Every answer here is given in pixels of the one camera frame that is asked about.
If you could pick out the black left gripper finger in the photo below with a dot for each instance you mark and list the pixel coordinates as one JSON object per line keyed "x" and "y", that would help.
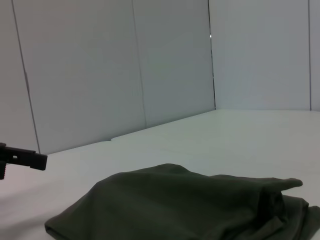
{"x": 25, "y": 158}

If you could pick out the dark green t-shirt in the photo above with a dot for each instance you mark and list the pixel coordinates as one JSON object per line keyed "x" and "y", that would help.
{"x": 187, "y": 205}

